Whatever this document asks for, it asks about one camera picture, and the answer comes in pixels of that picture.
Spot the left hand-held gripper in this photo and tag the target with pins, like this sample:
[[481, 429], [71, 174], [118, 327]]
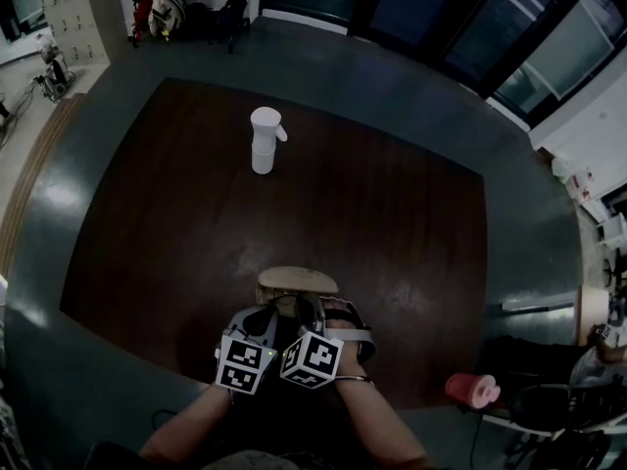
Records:
[[240, 360]]

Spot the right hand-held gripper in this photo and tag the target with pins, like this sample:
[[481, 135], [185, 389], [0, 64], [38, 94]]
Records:
[[313, 358]]

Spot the beige oval case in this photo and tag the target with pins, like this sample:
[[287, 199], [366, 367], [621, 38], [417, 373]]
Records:
[[299, 279]]

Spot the person's right forearm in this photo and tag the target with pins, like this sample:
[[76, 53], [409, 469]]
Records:
[[377, 424]]

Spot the person's left forearm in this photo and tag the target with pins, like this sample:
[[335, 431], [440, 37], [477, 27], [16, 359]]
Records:
[[191, 429]]

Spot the person's right hand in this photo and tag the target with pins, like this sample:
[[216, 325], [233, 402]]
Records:
[[353, 360]]

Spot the person's dark shorts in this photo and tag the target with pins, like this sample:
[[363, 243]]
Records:
[[255, 460]]

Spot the white spray bottle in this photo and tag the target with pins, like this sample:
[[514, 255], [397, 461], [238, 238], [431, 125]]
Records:
[[264, 150]]

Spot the pink water bottle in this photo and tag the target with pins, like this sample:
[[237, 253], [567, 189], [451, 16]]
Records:
[[467, 389]]

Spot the light wooden desk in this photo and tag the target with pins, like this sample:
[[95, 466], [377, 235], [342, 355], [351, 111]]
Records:
[[590, 311]]

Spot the white plastic jugs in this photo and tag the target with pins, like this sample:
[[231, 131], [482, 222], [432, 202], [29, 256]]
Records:
[[573, 179]]

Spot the black floor bag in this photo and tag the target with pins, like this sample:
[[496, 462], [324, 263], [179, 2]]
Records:
[[234, 17]]

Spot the white chair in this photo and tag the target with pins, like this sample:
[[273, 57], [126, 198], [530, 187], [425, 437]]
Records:
[[614, 230]]

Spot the white round bag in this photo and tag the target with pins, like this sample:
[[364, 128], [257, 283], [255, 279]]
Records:
[[166, 15]]

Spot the red bag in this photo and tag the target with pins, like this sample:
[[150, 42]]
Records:
[[139, 20]]

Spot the grey metal lockers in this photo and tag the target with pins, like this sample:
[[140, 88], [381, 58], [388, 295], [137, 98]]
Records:
[[68, 17]]

